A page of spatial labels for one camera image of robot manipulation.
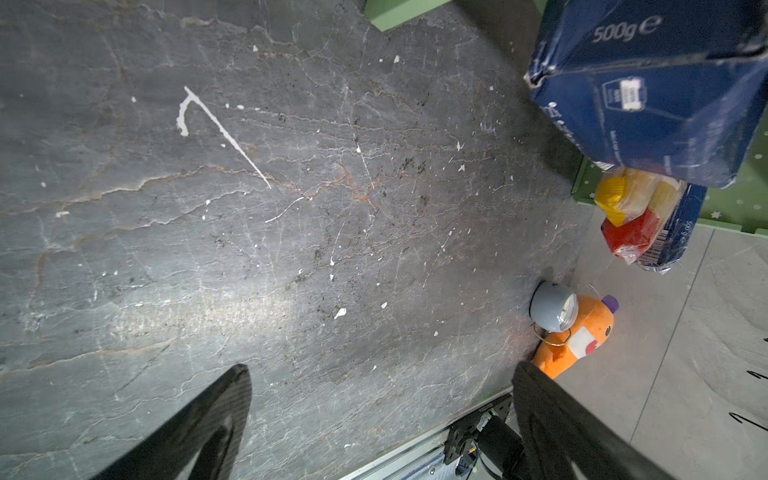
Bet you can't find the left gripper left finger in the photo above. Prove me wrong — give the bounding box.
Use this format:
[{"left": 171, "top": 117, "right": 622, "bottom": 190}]
[{"left": 95, "top": 364, "right": 252, "bottom": 479}]

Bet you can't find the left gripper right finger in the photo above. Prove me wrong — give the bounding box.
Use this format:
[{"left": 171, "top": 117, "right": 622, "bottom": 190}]
[{"left": 512, "top": 361, "right": 671, "bottom": 479}]

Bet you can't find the yellow spaghetti bag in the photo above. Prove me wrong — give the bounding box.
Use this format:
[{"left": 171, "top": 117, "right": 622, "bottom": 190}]
[{"left": 595, "top": 167, "right": 688, "bottom": 227}]

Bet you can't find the blue Barilla rigatoni box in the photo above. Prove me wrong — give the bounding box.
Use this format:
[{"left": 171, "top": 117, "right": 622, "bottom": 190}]
[{"left": 523, "top": 0, "right": 768, "bottom": 190}]

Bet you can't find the red spaghetti pack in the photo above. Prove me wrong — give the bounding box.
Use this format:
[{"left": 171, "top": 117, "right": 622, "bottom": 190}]
[{"left": 601, "top": 209, "right": 661, "bottom": 264}]

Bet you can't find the green two-tier shelf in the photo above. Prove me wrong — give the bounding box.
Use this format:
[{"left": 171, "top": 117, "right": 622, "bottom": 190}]
[{"left": 363, "top": 0, "right": 768, "bottom": 239}]

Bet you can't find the orange monster plush toy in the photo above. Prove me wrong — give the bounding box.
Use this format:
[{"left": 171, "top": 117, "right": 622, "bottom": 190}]
[{"left": 532, "top": 295, "right": 619, "bottom": 379}]

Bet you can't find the small grey clock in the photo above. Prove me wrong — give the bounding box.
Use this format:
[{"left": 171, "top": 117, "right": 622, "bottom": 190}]
[{"left": 529, "top": 281, "right": 579, "bottom": 333}]

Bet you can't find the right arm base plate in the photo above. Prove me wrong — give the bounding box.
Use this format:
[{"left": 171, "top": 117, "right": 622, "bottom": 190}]
[{"left": 443, "top": 393, "right": 523, "bottom": 479}]

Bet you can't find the black wire hook rack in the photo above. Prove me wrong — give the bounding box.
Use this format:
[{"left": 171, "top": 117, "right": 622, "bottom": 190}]
[{"left": 728, "top": 334, "right": 767, "bottom": 434}]

